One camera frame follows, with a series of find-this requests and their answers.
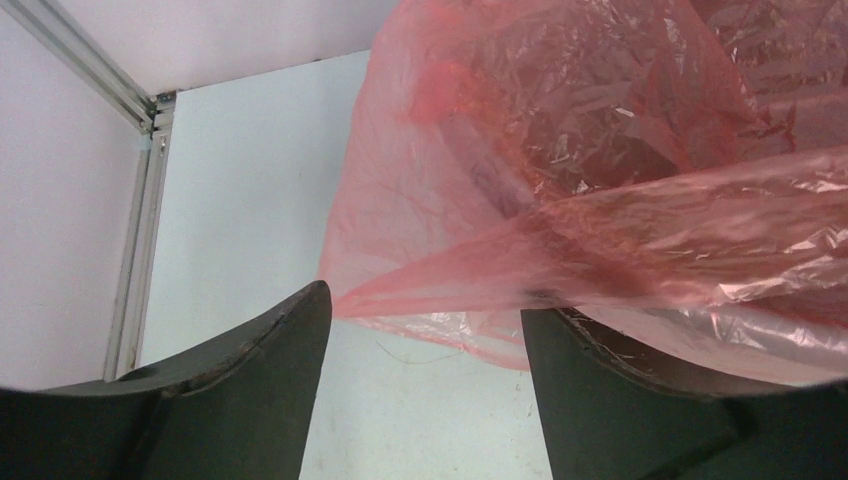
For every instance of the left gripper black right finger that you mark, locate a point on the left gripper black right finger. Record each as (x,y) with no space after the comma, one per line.
(612,407)

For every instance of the left aluminium frame post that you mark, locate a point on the left aluminium frame post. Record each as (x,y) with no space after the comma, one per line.
(82,166)

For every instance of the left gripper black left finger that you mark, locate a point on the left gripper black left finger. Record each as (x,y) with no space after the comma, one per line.
(237,406)

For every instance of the red translucent trash bag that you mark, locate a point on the red translucent trash bag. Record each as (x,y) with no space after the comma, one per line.
(673,170)

